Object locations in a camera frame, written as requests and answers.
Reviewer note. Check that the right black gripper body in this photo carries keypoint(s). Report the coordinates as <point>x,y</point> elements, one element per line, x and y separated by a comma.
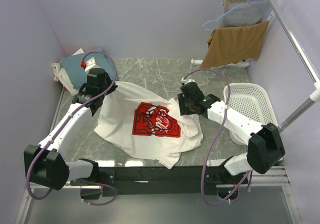
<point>185,106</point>

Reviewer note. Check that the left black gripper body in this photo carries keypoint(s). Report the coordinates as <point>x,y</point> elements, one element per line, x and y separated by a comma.
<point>108,83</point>

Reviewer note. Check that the white t-shirt red print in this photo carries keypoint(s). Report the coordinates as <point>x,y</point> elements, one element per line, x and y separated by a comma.
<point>147,126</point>

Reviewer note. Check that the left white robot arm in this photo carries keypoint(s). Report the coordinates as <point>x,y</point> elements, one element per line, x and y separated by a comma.
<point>44,163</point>

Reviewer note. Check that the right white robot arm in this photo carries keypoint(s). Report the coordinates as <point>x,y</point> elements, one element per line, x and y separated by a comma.
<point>264,144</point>

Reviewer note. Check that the folded teal t-shirt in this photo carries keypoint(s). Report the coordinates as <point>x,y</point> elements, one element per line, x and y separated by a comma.
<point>103,62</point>

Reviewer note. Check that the folded cream t-shirt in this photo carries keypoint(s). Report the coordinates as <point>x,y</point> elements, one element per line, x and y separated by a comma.
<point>61,76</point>

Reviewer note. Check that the white perforated plastic basket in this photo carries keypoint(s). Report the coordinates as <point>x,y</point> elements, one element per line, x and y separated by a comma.
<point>251,100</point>

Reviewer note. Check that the brown t-shirt on rack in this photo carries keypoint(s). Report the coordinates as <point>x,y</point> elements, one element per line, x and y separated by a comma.
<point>232,44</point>

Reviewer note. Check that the grey garment on rack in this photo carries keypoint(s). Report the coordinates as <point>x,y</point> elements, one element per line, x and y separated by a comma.
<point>243,15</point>

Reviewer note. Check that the silver clothes rail stand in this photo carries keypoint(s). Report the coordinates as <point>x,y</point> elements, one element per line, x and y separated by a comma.
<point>282,74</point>

